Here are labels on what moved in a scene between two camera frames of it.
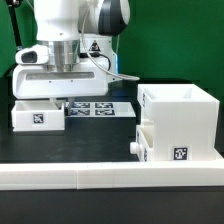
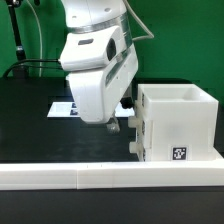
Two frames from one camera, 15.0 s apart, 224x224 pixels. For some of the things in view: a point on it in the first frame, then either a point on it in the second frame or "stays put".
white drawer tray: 37,116 → 144,126
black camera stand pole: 14,20 stays put
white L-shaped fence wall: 118,174 stays put
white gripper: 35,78 → 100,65
